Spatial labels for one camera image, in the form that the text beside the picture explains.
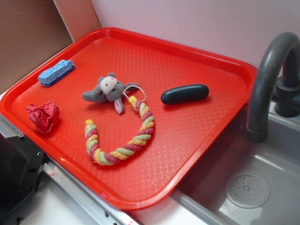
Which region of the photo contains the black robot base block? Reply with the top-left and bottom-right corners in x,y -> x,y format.
0,135 -> 45,224

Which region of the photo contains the dark green plastic pickle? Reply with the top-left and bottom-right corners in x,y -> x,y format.
161,84 -> 210,105

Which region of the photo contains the red plastic tray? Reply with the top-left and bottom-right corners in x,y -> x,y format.
0,28 -> 256,210

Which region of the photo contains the grey plush donkey toy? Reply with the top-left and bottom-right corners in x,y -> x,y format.
82,73 -> 146,114

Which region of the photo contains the crumpled red wrapper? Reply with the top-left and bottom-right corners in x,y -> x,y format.
26,101 -> 60,135

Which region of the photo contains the blue sponge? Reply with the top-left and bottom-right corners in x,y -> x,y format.
38,60 -> 75,87

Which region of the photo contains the grey plastic sink basin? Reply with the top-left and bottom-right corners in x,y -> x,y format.
172,108 -> 300,225

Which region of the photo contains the grey plastic faucet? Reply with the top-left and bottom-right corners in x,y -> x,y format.
247,32 -> 300,143

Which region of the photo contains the brown cardboard panel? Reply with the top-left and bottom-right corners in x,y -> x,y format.
0,0 -> 102,95

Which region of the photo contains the multicolour twisted rope toy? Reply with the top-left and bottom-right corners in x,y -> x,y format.
84,96 -> 155,166

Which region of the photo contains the aluminium rail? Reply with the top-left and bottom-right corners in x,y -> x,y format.
0,117 -> 138,225

